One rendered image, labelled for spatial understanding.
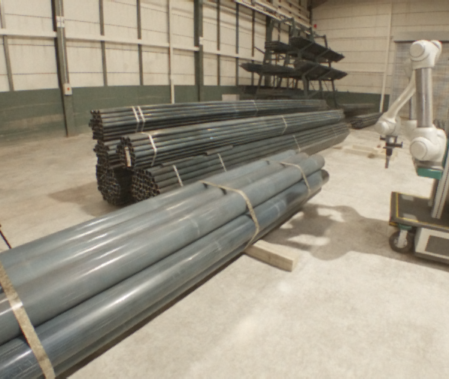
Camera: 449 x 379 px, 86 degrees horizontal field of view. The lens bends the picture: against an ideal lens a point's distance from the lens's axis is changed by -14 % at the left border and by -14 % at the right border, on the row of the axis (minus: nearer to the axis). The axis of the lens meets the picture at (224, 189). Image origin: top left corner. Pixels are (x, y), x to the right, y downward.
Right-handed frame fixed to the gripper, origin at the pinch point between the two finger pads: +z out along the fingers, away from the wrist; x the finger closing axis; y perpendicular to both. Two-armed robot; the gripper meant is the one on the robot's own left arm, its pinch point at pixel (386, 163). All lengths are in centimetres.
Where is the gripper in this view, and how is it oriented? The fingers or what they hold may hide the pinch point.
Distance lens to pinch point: 238.6
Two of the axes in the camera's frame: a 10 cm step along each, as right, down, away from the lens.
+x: -5.3, 2.9, -8.0
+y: -8.5, -1.8, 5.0
